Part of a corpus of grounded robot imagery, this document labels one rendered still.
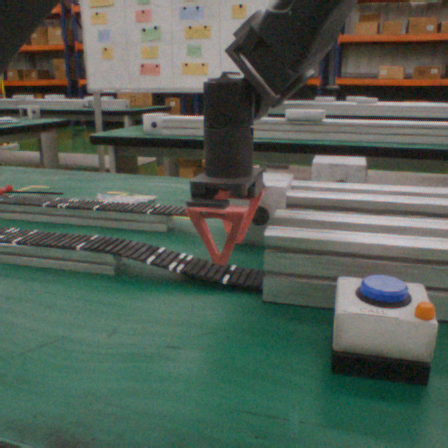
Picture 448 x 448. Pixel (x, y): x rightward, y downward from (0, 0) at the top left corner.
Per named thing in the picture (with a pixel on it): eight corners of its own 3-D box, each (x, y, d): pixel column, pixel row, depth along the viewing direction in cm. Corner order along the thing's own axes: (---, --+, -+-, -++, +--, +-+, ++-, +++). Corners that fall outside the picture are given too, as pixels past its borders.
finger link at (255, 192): (264, 240, 62) (266, 170, 59) (253, 258, 55) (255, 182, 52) (215, 235, 64) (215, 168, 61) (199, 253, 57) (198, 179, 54)
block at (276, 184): (222, 248, 70) (222, 186, 67) (239, 224, 81) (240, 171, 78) (281, 253, 68) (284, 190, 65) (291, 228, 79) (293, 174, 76)
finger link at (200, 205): (257, 253, 57) (258, 178, 54) (244, 275, 51) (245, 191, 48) (204, 248, 59) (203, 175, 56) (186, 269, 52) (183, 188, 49)
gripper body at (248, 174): (263, 182, 59) (264, 122, 56) (246, 201, 49) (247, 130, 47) (214, 179, 60) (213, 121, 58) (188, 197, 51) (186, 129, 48)
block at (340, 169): (308, 213, 89) (311, 164, 86) (313, 199, 99) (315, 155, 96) (362, 217, 86) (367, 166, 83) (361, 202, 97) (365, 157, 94)
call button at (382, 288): (359, 310, 39) (361, 289, 39) (358, 290, 43) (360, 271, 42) (408, 315, 38) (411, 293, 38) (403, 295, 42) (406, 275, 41)
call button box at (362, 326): (330, 374, 40) (336, 308, 38) (333, 320, 49) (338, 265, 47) (428, 387, 38) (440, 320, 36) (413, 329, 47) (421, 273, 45)
